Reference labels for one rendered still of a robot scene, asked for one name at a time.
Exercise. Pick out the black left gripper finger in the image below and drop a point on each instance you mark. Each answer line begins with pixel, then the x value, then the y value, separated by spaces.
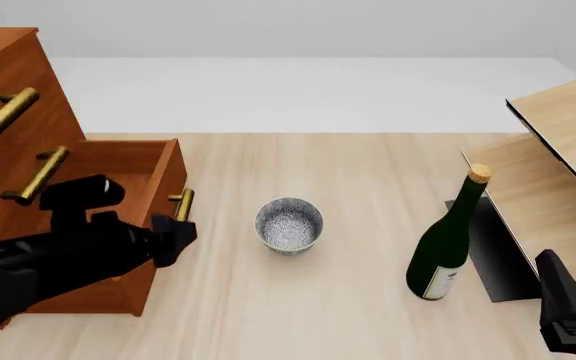
pixel 175 240

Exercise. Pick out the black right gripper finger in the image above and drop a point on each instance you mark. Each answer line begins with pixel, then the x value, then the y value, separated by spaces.
pixel 565 288

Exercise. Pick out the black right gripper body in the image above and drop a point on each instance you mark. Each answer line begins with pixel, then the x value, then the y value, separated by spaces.
pixel 575 335

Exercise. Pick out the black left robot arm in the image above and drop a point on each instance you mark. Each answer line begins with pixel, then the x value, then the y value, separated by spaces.
pixel 43 258

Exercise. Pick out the pale wood shelf, black edges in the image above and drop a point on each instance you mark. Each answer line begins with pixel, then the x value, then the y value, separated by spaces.
pixel 558 180

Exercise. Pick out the patterned blue-white cup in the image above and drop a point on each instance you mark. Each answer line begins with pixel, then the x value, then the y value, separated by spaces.
pixel 289 225

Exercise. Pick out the dark green wine bottle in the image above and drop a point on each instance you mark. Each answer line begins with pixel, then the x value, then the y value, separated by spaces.
pixel 440 247

